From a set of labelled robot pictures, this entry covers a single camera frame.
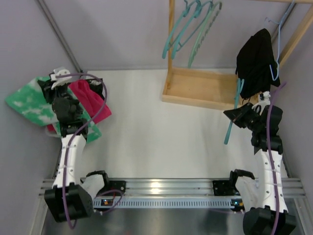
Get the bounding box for green white tie-dye trousers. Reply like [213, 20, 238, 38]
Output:
[5, 77, 102, 143]

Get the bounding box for blue wire hanger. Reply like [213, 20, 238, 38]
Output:
[265, 0, 295, 81]

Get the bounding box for black garment on hanger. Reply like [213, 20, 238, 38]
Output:
[236, 28, 281, 99]

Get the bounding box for white tray under clothes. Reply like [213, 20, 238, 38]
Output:
[45, 128, 61, 139]

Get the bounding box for light green notched hanger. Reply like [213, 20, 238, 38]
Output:
[188, 0, 223, 68]

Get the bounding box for grey corner wall profile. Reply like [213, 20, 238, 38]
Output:
[34, 0, 82, 72]

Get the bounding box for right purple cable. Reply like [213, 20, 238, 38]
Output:
[266, 82, 287, 235]

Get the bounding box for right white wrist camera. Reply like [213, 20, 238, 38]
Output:
[252, 91, 271, 115]

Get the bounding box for pink folded garment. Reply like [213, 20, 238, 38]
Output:
[52, 80, 112, 137]

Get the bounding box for aluminium mounting rail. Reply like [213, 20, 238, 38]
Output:
[38, 178, 306, 209]

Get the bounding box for black white garment under pile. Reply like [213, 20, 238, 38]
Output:
[79, 78, 104, 95]

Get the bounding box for teal plastic hanger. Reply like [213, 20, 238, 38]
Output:
[224, 77, 245, 145]

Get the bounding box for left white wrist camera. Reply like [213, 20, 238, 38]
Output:
[49, 67, 72, 89]

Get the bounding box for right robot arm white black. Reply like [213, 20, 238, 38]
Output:
[224, 103, 296, 235]

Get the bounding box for teal hanger far left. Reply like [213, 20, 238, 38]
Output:
[161, 0, 204, 59]

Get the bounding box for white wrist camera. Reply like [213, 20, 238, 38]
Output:
[252, 91, 271, 115]
[49, 67, 72, 89]

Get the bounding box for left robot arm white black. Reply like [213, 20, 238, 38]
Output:
[38, 80, 106, 223]

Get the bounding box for wooden clothes rack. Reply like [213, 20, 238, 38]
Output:
[162, 0, 313, 110]

